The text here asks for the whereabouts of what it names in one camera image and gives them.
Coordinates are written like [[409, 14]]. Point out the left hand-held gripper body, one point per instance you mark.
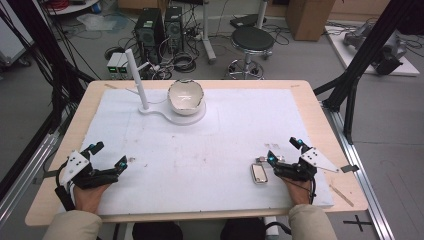
[[76, 164]]

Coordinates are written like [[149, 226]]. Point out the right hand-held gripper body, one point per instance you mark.
[[315, 158]]

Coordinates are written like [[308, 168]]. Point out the small silver metal piece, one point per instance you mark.
[[261, 159]]

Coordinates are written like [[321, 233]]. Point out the silver rectangular metal case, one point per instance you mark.
[[259, 173]]

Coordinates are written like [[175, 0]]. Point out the white ceramic bowl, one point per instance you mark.
[[185, 96]]

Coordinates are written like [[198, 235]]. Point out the person's left hand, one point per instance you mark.
[[88, 197]]

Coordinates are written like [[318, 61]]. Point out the person's right hand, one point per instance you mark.
[[296, 192]]

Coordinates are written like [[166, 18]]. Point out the wooden table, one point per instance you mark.
[[326, 133]]

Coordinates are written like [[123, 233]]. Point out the small black tab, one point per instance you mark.
[[349, 168]]

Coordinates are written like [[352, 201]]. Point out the thin wooden stick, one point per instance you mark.
[[341, 195]]

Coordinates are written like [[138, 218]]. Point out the white table leg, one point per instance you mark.
[[271, 228]]

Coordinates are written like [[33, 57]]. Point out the white foam mat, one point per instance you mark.
[[200, 160]]

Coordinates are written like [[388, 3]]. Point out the person's right leg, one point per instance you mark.
[[243, 230]]

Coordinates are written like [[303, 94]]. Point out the person's leg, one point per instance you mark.
[[243, 230], [156, 231]]

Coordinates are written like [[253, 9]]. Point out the person's left leg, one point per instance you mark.
[[156, 231]]

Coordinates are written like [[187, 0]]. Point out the white stand with pole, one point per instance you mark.
[[137, 80]]

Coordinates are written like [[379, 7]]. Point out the white power supply box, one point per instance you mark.
[[113, 63], [124, 64]]

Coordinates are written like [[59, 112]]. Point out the black round stool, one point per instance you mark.
[[252, 39]]

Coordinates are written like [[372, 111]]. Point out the brown cardboard box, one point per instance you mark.
[[308, 18]]

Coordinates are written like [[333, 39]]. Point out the large black computer tower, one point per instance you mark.
[[148, 33]]

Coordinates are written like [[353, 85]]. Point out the grey machine on platform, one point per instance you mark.
[[386, 53]]

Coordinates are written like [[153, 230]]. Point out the white floor platform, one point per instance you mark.
[[405, 68]]

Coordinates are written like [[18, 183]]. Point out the white desk leg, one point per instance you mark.
[[207, 36]]

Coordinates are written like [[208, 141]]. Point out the slim black computer tower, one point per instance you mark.
[[174, 28]]

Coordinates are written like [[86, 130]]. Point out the aluminium rail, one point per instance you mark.
[[363, 186], [30, 170]]

